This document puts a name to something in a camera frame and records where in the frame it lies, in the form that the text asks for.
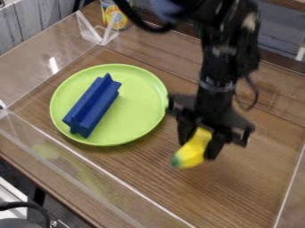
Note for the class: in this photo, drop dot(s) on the yellow blue tin can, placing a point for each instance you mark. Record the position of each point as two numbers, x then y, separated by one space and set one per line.
112 13

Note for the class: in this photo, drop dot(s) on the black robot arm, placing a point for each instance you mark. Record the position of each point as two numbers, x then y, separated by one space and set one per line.
227 26

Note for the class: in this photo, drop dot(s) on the blue cross-shaped block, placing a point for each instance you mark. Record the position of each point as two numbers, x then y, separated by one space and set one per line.
89 108

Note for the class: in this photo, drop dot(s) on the yellow toy banana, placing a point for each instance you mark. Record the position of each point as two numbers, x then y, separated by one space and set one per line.
190 154

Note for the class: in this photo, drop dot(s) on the clear acrylic tray wall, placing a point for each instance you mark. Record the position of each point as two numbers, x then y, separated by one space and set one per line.
123 186

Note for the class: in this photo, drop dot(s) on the green round plate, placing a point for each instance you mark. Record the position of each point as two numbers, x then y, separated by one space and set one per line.
133 114

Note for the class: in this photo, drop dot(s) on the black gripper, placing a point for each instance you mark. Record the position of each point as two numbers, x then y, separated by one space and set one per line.
210 110

